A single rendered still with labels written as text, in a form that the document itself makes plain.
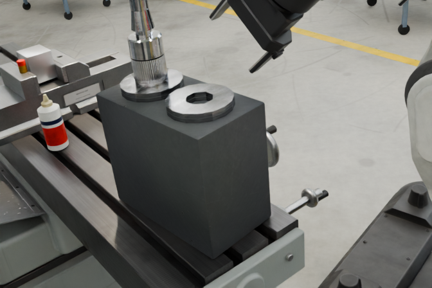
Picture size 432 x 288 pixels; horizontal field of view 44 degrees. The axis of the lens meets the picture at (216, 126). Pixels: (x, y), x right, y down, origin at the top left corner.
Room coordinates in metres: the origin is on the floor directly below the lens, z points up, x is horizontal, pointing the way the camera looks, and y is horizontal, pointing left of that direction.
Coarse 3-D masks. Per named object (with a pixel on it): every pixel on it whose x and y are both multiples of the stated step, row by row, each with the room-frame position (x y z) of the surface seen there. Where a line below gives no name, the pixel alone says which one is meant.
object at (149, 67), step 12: (132, 48) 0.68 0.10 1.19; (144, 48) 0.68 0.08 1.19; (156, 48) 0.68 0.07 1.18; (132, 60) 0.69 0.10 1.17; (144, 60) 0.68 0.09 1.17; (156, 60) 0.68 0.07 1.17; (144, 72) 0.68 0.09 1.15; (156, 72) 0.68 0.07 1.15; (144, 84) 0.68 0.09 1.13; (156, 84) 0.68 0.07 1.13
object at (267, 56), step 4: (268, 52) 0.76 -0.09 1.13; (264, 56) 0.76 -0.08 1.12; (268, 56) 0.76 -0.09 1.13; (272, 56) 0.76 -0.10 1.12; (276, 56) 0.76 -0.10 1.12; (260, 60) 0.77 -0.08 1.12; (264, 60) 0.76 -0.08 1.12; (268, 60) 0.78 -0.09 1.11; (256, 64) 0.77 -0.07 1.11; (260, 64) 0.77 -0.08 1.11; (264, 64) 0.79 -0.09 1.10; (252, 68) 0.78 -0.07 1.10; (256, 68) 0.78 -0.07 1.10; (252, 72) 0.78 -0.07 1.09
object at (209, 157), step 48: (96, 96) 0.70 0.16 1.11; (144, 96) 0.66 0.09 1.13; (192, 96) 0.64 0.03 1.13; (240, 96) 0.64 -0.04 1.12; (144, 144) 0.63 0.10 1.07; (192, 144) 0.55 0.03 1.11; (240, 144) 0.59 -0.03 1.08; (144, 192) 0.65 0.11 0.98; (192, 192) 0.56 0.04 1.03; (240, 192) 0.58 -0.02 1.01; (192, 240) 0.57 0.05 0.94
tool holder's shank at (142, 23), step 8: (136, 0) 0.69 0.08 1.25; (144, 0) 0.69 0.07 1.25; (136, 8) 0.69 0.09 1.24; (144, 8) 0.69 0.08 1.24; (136, 16) 0.69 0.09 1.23; (144, 16) 0.69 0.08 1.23; (136, 24) 0.69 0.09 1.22; (144, 24) 0.69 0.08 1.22; (152, 24) 0.70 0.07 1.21; (136, 32) 0.69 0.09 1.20; (144, 32) 0.69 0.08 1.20
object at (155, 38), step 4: (152, 32) 0.71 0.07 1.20; (156, 32) 0.71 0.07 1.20; (160, 32) 0.71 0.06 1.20; (132, 36) 0.70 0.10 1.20; (152, 36) 0.69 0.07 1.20; (156, 36) 0.69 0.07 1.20; (160, 36) 0.69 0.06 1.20; (128, 40) 0.69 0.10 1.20; (132, 40) 0.68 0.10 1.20; (136, 40) 0.68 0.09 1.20; (140, 40) 0.68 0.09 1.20; (144, 40) 0.68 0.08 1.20; (148, 40) 0.68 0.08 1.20; (152, 40) 0.68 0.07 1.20; (156, 40) 0.68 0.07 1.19; (160, 40) 0.69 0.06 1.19; (128, 44) 0.69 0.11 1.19; (132, 44) 0.68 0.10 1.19; (136, 44) 0.68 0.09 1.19; (140, 44) 0.68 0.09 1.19; (144, 44) 0.68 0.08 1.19; (148, 44) 0.68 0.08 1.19; (152, 44) 0.68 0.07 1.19; (156, 44) 0.68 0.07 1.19
